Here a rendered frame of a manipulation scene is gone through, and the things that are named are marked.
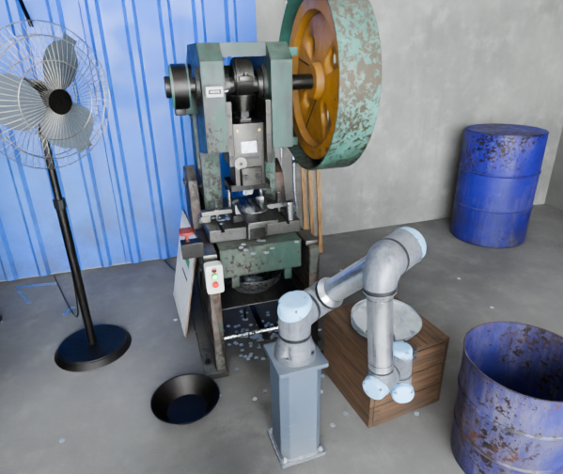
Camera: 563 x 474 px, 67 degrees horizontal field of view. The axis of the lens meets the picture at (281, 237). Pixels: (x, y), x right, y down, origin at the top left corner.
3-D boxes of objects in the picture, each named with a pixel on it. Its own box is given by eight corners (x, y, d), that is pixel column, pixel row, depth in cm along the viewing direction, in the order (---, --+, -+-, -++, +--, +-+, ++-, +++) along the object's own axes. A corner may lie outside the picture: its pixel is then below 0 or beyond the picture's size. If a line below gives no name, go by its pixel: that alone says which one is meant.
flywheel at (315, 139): (314, 108, 254) (362, 185, 208) (281, 110, 249) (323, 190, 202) (337, -30, 202) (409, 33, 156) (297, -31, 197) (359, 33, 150)
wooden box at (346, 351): (439, 400, 193) (450, 337, 179) (368, 428, 179) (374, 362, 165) (385, 349, 226) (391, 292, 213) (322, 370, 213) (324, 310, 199)
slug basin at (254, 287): (291, 293, 221) (291, 276, 217) (226, 305, 212) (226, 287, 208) (273, 264, 251) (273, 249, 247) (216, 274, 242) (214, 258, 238)
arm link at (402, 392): (416, 384, 137) (414, 405, 140) (407, 362, 148) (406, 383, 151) (391, 385, 138) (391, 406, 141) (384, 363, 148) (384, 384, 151)
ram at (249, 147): (268, 184, 199) (266, 119, 187) (237, 188, 195) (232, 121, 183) (259, 176, 214) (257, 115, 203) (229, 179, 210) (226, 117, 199)
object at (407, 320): (380, 294, 203) (380, 292, 202) (435, 320, 182) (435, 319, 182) (338, 318, 185) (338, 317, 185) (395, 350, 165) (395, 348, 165)
